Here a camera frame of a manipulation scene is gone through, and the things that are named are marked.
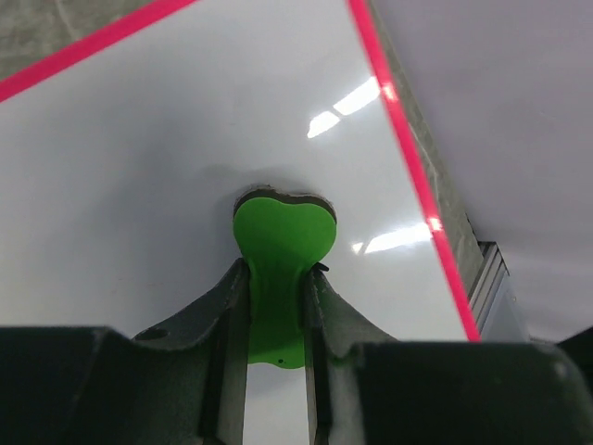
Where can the green whiteboard eraser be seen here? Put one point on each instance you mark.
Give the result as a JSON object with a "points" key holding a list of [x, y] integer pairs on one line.
{"points": [[281, 237]]}

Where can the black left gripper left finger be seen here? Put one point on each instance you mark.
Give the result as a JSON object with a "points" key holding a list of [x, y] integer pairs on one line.
{"points": [[182, 381]]}

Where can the pink framed whiteboard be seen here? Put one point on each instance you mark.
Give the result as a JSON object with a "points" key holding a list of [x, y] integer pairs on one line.
{"points": [[121, 157]]}

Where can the aluminium mounting rail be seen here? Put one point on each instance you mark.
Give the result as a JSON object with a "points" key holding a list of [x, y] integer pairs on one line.
{"points": [[494, 305]]}

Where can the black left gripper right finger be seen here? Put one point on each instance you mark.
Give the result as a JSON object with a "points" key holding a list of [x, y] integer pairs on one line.
{"points": [[366, 387]]}

